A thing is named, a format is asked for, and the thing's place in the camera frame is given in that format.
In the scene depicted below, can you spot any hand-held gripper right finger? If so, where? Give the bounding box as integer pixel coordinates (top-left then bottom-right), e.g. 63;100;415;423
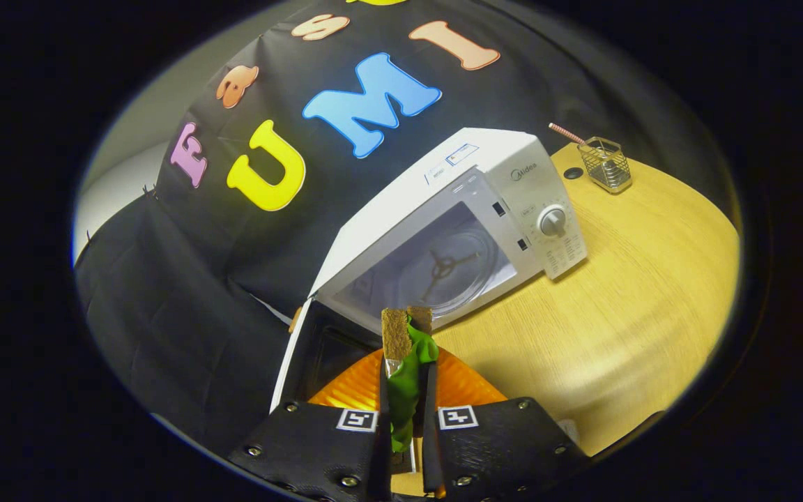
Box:
421;347;590;502

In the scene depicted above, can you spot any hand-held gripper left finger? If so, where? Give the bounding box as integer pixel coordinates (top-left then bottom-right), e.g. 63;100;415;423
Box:
227;349;392;502

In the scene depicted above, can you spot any toy sandwich with green lettuce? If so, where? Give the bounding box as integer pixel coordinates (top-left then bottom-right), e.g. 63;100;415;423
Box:
381;306;440;454

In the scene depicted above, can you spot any white microwave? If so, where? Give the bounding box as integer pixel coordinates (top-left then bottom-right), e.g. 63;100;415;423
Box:
269;128;589;419

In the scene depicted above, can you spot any red striped straw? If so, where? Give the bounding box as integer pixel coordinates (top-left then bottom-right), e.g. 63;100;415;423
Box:
549;123;586;146

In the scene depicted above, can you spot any wire mesh holder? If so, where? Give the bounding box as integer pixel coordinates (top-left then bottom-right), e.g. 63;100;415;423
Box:
577;137;633;194

